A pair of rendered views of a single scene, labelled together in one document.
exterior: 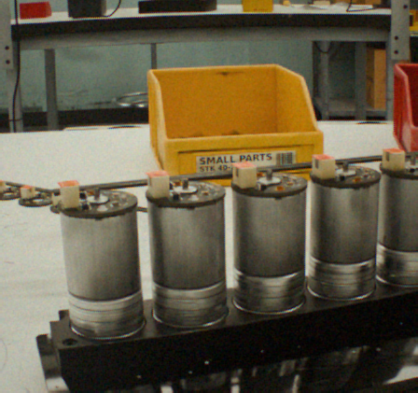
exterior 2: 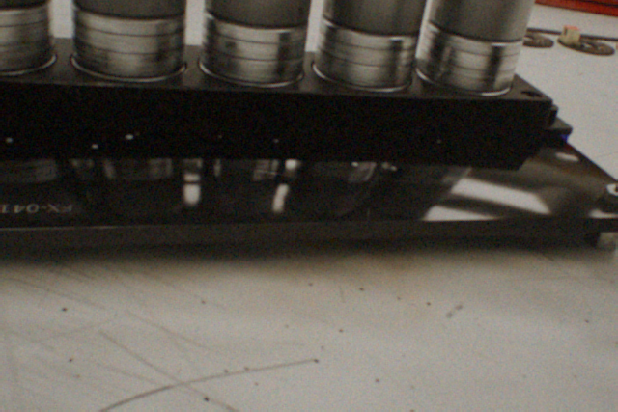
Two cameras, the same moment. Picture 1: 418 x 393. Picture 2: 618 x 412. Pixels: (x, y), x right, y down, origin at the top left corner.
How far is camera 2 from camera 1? 0.11 m
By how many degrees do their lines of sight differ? 12
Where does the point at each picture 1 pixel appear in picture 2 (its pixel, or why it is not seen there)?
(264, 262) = (240, 1)
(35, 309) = not seen: outside the picture
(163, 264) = not seen: outside the picture
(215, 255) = not seen: outside the picture
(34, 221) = not seen: outside the picture
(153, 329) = (56, 73)
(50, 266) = not seen: hidden behind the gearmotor
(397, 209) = not seen: outside the picture
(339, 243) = not seen: outside the picture
